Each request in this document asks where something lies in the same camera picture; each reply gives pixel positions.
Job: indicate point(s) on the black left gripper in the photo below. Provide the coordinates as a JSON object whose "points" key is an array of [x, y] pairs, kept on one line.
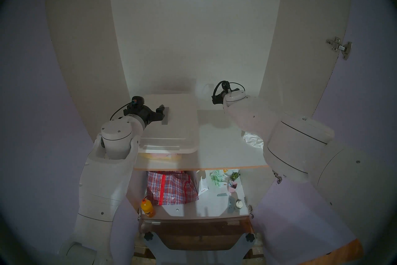
{"points": [[147, 114]]}

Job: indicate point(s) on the white bin lid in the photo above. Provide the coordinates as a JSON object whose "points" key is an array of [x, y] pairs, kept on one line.
{"points": [[183, 124]]}

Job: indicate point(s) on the clear plastic storage bin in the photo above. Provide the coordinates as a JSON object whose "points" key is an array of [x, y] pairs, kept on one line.
{"points": [[149, 155]]}

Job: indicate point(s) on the white garment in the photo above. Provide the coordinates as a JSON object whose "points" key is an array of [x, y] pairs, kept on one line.
{"points": [[252, 138]]}

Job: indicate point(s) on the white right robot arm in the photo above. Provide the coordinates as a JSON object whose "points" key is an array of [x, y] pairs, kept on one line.
{"points": [[310, 149]]}

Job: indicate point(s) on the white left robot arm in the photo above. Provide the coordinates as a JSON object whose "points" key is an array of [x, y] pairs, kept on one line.
{"points": [[105, 174]]}

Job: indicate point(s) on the pale pink folded cloth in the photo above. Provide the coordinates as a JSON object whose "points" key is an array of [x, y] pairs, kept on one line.
{"points": [[161, 154]]}

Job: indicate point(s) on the pale yellow folded cloth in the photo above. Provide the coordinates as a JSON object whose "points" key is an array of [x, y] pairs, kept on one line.
{"points": [[152, 157]]}

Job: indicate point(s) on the red plaid woven bag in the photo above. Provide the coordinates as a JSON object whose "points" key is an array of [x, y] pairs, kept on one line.
{"points": [[170, 190]]}

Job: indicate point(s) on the white wardrobe cabinet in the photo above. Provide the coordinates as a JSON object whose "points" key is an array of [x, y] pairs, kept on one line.
{"points": [[192, 34]]}

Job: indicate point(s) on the green patterned soft pack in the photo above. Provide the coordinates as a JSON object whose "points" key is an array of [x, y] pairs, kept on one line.
{"points": [[217, 179]]}

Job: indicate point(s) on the small white container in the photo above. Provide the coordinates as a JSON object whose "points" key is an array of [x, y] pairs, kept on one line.
{"points": [[228, 171]]}

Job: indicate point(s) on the small green potted plant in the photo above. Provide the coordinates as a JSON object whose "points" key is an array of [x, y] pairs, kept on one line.
{"points": [[234, 176]]}

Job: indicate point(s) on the orange bottle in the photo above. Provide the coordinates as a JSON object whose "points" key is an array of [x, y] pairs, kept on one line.
{"points": [[148, 209]]}

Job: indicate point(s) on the small pink item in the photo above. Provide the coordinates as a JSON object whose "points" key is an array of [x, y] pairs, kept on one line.
{"points": [[232, 187]]}

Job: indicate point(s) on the small silver door hinge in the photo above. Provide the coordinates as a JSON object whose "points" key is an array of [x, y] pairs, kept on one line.
{"points": [[250, 211], [140, 215]]}

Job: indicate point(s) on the teal oblong item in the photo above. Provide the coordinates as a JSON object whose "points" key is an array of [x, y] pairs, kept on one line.
{"points": [[231, 205]]}

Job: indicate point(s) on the lavender cabinet door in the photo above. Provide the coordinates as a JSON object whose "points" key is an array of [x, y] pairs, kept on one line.
{"points": [[46, 143], [350, 96]]}

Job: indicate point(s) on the small white round object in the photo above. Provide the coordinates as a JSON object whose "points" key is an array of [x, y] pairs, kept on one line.
{"points": [[239, 203]]}

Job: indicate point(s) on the black star knob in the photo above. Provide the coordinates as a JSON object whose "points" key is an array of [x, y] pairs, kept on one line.
{"points": [[149, 236], [250, 237]]}

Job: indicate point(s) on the brown wooden board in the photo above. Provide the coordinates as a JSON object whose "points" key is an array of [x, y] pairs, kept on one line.
{"points": [[198, 233]]}

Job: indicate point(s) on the silver cabinet hinge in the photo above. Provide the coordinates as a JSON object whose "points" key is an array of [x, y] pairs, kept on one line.
{"points": [[279, 178], [341, 47]]}

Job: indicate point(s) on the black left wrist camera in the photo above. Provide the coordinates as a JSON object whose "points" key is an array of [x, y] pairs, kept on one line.
{"points": [[135, 105]]}

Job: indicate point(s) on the grey robot base frame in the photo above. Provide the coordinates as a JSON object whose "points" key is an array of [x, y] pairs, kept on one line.
{"points": [[198, 258]]}

